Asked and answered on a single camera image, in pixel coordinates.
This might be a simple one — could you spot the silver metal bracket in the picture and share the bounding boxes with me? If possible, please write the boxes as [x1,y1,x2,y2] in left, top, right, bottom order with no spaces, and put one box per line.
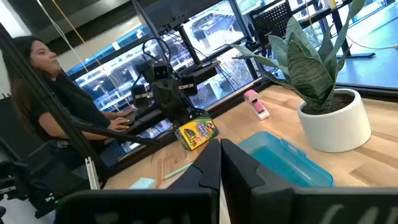
[85,156,101,190]

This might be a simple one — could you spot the pink white stapler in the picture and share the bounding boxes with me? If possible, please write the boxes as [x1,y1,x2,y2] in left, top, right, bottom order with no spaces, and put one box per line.
[243,89,271,121]

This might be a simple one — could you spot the light blue sticky note pad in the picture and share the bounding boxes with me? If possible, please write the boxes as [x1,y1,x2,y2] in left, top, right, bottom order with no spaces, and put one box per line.
[129,177,156,190]

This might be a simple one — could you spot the person's hand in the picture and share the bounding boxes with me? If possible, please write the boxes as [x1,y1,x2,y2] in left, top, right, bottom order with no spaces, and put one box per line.
[115,108,136,119]
[108,116,132,134]

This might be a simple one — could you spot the person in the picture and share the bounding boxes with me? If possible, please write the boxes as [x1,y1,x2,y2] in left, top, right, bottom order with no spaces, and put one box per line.
[0,35,136,170]

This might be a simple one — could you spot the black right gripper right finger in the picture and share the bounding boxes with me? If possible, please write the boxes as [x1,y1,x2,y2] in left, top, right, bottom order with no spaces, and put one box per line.
[220,139,398,224]

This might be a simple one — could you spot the light green pencil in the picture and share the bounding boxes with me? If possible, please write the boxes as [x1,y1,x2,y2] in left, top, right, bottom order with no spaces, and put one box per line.
[164,161,194,180]

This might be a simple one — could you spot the hanging white cord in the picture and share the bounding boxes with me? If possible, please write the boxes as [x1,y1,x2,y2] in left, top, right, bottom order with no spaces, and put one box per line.
[35,0,127,111]

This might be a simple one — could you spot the black perforated panel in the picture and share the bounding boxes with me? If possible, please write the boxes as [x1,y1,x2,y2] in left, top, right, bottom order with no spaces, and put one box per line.
[249,0,295,47]

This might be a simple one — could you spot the green snake plant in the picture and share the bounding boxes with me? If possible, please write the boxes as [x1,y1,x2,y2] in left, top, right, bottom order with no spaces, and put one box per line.
[229,0,366,111]

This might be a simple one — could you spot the teal lidded clear pencil case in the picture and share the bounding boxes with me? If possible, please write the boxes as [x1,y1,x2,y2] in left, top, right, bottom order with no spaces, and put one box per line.
[236,130,335,188]

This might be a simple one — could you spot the yellow floor cable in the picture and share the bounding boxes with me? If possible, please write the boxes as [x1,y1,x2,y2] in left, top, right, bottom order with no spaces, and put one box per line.
[345,33,398,51]

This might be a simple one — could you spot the hanging yellow cord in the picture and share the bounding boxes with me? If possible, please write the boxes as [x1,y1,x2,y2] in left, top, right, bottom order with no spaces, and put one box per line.
[51,0,104,68]

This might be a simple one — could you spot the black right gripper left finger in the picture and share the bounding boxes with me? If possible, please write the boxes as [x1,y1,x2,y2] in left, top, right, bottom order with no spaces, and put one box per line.
[54,138,222,224]

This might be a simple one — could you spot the black equipment stand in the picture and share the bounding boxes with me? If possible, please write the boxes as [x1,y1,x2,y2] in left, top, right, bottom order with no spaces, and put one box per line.
[0,136,91,219]

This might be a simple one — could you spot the white round plant pot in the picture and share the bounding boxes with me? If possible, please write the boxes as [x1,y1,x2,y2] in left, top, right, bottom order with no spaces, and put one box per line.
[297,88,373,153]

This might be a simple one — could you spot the black flat floor bar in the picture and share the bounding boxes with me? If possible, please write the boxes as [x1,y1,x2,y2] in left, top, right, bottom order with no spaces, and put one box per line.
[341,52,377,59]

